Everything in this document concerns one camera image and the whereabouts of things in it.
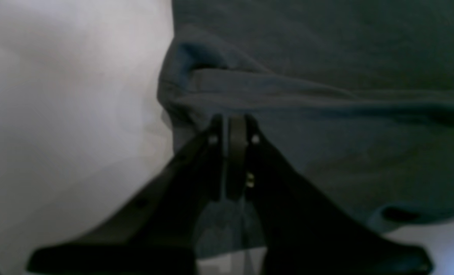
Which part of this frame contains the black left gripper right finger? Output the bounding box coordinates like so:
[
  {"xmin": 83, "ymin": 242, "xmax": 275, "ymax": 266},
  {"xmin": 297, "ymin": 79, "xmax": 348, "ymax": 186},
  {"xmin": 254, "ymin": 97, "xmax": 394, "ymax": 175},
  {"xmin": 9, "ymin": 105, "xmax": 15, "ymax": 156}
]
[{"xmin": 227, "ymin": 115, "xmax": 433, "ymax": 275}]

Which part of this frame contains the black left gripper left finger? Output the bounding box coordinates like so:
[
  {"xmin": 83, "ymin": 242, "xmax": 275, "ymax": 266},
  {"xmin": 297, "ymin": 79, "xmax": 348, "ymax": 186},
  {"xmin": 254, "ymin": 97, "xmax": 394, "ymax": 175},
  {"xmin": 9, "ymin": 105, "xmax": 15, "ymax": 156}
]
[{"xmin": 26, "ymin": 115, "xmax": 222, "ymax": 275}]

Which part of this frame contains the grey T-shirt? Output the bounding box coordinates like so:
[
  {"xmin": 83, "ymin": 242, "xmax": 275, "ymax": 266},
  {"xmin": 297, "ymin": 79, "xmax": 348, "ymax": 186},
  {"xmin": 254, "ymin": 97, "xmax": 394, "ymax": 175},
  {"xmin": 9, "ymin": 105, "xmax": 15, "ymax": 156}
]
[{"xmin": 156, "ymin": 0, "xmax": 454, "ymax": 260}]

